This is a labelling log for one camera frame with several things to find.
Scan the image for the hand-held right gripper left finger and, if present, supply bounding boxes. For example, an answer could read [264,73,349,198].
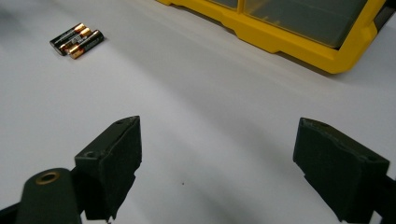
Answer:
[74,115,143,221]

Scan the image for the yellow and black drawer organizer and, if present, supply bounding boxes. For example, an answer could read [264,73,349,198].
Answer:
[155,0,396,75]

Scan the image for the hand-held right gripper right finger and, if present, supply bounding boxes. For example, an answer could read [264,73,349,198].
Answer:
[292,117,390,224]

